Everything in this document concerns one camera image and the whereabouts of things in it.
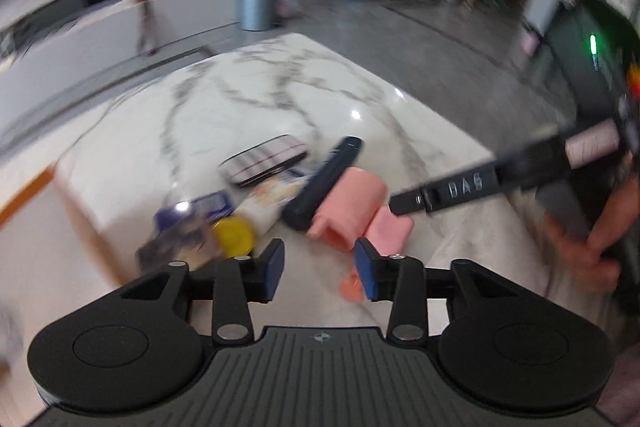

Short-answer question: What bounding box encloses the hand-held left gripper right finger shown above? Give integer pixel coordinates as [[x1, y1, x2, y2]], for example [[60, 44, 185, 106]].
[[354, 237, 523, 342]]

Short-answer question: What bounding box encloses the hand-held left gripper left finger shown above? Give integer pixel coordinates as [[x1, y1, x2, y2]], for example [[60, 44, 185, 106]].
[[117, 238, 286, 345]]

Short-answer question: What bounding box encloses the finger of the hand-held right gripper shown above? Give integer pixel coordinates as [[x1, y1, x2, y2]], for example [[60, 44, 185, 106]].
[[388, 185, 432, 218]]

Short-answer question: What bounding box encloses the pink plastic holder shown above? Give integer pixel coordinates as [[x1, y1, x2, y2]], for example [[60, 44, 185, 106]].
[[306, 166, 416, 258]]

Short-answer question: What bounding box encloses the white toothpaste tube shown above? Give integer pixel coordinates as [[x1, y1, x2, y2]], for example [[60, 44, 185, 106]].
[[239, 169, 307, 235]]

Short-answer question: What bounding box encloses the dark blue shampoo bottle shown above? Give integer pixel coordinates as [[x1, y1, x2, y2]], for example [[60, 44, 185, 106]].
[[281, 136, 364, 234]]

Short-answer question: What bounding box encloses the brown picture box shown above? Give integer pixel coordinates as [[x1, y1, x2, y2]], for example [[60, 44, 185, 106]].
[[136, 216, 223, 270]]

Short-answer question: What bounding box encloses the plaid zip case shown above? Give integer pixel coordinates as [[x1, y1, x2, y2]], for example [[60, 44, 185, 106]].
[[218, 133, 309, 188]]

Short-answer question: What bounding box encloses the person's right hand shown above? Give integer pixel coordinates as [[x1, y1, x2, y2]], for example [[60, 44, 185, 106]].
[[542, 179, 640, 298]]

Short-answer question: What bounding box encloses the yellow round lid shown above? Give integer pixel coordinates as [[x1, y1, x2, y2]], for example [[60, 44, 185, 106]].
[[211, 216, 257, 256]]

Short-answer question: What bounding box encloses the blue rectangular tin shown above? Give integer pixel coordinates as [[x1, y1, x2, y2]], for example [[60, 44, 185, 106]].
[[154, 190, 237, 233]]

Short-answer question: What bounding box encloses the thin dark stand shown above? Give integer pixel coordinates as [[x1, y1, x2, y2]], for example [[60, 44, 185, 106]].
[[131, 0, 162, 58]]

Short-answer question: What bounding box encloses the long white counter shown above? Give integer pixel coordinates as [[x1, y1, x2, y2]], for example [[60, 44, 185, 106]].
[[0, 0, 243, 128]]

